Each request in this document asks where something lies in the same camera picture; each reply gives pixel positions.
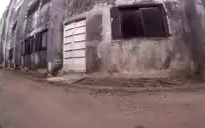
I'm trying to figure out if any weathered grey concrete building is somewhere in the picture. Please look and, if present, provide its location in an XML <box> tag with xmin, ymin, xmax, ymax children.
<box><xmin>21</xmin><ymin>0</ymin><xmax>205</xmax><ymax>81</ymax></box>

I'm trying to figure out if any strip of dirt and rubble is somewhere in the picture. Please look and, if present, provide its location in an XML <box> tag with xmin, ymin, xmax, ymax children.
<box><xmin>44</xmin><ymin>73</ymin><xmax>205</xmax><ymax>93</ymax></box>

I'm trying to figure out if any row of grey buildings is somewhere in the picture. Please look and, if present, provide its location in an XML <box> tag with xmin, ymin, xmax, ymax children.
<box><xmin>0</xmin><ymin>0</ymin><xmax>28</xmax><ymax>70</ymax></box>

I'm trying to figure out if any brown dirt road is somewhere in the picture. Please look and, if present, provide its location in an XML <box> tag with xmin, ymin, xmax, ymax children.
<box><xmin>0</xmin><ymin>68</ymin><xmax>205</xmax><ymax>128</ymax></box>

